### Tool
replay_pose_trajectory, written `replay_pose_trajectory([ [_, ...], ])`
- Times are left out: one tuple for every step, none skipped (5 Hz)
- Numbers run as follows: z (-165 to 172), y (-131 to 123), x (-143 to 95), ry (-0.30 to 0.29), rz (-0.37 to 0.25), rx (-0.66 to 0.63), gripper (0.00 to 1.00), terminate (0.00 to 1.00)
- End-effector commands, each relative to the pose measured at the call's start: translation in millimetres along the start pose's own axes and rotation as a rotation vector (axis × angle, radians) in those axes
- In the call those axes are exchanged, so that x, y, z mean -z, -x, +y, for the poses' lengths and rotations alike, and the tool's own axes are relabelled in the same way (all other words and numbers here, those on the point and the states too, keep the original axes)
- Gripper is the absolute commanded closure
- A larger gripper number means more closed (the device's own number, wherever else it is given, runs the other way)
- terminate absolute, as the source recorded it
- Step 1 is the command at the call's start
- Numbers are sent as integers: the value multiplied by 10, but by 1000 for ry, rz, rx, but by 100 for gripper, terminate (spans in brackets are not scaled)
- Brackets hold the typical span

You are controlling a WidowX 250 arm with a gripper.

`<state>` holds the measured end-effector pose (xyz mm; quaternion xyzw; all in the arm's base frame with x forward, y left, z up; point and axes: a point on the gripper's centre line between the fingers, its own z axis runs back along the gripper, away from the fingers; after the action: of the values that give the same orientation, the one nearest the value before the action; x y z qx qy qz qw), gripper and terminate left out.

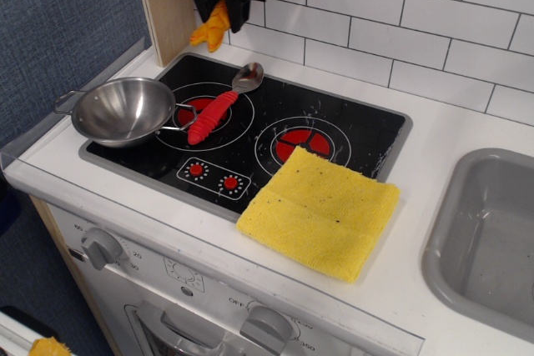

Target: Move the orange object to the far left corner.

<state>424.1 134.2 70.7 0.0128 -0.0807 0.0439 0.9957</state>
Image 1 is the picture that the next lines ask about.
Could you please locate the grey left oven knob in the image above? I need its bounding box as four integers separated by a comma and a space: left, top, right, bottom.
81, 228, 123, 271

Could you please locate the grey right oven knob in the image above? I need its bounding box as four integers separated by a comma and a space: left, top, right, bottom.
239, 306, 293, 355

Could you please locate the grey oven knob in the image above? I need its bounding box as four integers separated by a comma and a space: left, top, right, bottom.
81, 228, 123, 271
239, 306, 293, 355

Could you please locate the black toy stove top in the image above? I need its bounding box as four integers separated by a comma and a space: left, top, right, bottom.
79, 54, 412, 221

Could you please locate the orange plush item bottom left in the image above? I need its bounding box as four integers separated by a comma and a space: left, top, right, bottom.
28, 337, 73, 356

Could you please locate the red handled metal spoon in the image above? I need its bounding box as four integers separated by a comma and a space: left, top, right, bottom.
188, 62, 264, 145

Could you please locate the yellow knitted cloth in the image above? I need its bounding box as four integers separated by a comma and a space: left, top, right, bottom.
236, 148, 401, 283

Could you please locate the white toy oven front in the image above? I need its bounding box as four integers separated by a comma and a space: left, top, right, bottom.
50, 206, 423, 355

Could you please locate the stainless steel pot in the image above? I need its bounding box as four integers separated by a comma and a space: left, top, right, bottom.
53, 77, 198, 148

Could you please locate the grey plastic sink basin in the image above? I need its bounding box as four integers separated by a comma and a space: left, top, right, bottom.
422, 148, 533, 342

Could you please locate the wooden side panel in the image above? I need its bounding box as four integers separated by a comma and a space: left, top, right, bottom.
142, 0, 196, 67

